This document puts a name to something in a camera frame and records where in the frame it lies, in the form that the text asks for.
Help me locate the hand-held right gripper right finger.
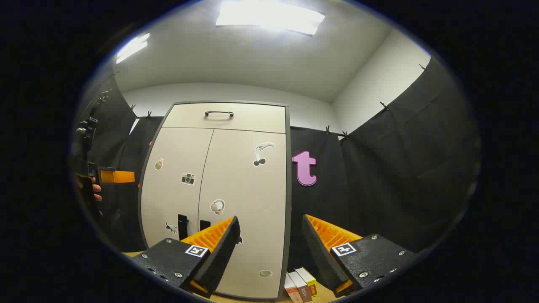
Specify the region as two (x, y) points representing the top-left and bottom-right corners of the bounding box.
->
(302, 214), (419, 298)

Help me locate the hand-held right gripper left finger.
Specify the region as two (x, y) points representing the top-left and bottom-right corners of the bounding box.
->
(131, 216), (241, 299)

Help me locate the cabinet door with camera sticker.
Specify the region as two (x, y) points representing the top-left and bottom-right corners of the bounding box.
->
(140, 128), (214, 249)

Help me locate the cabinet door with headphone sticker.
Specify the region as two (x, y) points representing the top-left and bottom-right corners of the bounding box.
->
(198, 129), (288, 299)

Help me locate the double-door shoe cabinet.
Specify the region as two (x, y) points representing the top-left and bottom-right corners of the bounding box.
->
(138, 100), (292, 300)

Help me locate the beige cabinet drawer front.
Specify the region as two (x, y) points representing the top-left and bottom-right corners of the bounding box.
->
(162, 102), (287, 134)

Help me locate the brown book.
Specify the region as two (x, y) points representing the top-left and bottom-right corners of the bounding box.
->
(289, 271), (313, 302)

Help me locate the small ceiling light panel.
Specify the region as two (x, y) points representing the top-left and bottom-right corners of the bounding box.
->
(116, 33), (150, 64)

